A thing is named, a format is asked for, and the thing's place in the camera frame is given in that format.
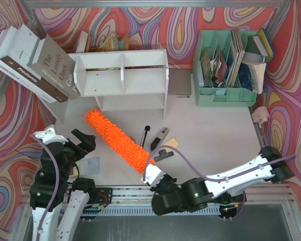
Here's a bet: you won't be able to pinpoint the white brown Fredonia book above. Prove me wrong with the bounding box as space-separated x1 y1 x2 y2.
0 25 68 103

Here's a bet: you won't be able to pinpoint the white wooden bookshelf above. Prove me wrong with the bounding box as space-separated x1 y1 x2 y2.
45 48 170 126

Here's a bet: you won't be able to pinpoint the grey blue yellow books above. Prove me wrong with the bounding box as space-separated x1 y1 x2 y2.
245 28 274 64

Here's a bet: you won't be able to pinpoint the yellow sticky note pad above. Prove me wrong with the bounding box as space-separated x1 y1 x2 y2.
164 138 179 152

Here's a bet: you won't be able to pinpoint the white black utility knife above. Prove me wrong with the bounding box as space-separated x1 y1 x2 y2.
140 126 151 148

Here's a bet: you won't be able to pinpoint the green desk organizer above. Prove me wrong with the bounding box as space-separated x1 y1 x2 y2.
192 30 257 107

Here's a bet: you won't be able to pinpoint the books behind shelf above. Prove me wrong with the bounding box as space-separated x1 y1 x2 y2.
71 31 129 53

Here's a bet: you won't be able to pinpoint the pink pig figurine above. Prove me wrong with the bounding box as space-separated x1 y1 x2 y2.
251 106 269 128

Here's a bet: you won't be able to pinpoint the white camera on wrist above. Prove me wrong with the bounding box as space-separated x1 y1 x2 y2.
141 164 166 187
33 126 68 145

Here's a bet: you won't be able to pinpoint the yellow blue calculator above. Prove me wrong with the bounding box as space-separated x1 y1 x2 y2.
77 157 100 176

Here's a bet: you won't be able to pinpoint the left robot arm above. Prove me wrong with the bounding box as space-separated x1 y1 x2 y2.
30 127 97 240

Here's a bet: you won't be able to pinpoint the black vacuum nozzle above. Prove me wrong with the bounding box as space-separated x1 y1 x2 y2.
154 149 174 162

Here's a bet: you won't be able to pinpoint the orange microfiber duster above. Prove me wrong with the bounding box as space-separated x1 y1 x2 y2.
83 108 149 174

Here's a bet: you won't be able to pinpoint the white camera on left wrist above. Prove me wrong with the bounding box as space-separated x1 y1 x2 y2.
33 126 68 145

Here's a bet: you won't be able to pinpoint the open white paperback book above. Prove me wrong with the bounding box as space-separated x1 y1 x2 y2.
242 60 266 94

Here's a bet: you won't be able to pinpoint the brown Lonely Ones book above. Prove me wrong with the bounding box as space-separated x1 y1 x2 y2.
29 35 80 99

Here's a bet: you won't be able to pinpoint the aluminium rail with mounts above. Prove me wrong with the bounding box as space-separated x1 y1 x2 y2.
22 184 294 206

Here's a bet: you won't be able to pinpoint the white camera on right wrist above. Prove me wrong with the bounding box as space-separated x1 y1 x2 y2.
141 164 166 187

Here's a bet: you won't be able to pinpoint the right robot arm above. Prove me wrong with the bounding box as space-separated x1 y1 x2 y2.
141 146 296 216

